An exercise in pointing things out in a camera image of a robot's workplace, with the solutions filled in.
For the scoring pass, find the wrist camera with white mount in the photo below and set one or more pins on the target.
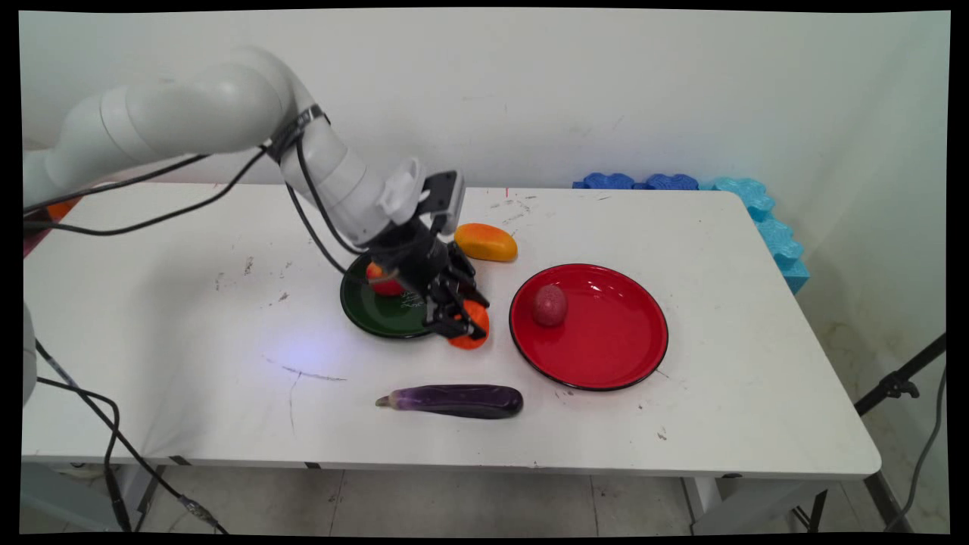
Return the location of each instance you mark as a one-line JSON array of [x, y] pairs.
[[439, 198]]

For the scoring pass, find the purple eggplant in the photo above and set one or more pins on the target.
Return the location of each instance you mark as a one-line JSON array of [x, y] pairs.
[[454, 401]]

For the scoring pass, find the pink red apple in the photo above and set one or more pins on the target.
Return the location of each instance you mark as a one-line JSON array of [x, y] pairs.
[[549, 306]]

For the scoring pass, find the black table leg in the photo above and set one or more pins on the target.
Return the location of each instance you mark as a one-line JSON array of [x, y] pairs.
[[886, 501]]

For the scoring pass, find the red orange peach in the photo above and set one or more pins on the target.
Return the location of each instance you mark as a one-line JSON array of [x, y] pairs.
[[382, 284]]

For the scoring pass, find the small orange object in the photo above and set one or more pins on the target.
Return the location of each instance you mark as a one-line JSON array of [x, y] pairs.
[[62, 208]]

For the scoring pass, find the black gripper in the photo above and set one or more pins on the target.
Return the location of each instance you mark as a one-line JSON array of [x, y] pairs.
[[412, 257]]

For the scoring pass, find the green round plate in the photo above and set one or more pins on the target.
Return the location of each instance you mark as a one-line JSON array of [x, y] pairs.
[[378, 314]]

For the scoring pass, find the yellow orange mango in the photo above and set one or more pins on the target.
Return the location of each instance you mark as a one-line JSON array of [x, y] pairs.
[[486, 242]]

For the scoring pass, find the black tripod stand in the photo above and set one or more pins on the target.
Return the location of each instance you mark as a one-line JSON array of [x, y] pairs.
[[897, 386]]

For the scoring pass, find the orange round fruit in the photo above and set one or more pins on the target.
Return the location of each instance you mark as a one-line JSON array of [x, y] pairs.
[[471, 338]]

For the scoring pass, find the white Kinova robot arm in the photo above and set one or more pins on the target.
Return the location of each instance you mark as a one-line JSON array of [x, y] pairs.
[[189, 113]]

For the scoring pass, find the red round plate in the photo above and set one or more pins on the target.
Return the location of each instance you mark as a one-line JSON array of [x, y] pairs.
[[606, 341]]

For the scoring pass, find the light blue foam mat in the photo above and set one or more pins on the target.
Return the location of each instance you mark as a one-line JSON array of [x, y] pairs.
[[776, 235]]

